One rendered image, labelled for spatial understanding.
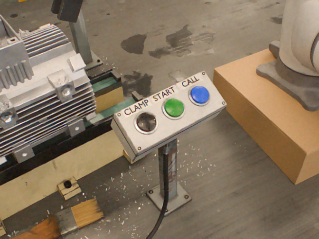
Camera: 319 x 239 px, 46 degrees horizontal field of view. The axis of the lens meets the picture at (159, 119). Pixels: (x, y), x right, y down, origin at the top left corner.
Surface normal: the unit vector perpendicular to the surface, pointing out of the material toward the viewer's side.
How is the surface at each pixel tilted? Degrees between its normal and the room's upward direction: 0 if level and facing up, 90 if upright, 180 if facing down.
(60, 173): 90
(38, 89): 0
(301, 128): 4
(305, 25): 82
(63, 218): 0
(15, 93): 51
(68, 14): 90
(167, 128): 27
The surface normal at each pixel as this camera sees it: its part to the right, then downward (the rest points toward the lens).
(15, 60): 0.59, 0.56
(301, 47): -0.96, 0.29
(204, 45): -0.04, -0.70
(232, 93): -0.89, 0.34
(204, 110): 0.23, -0.36
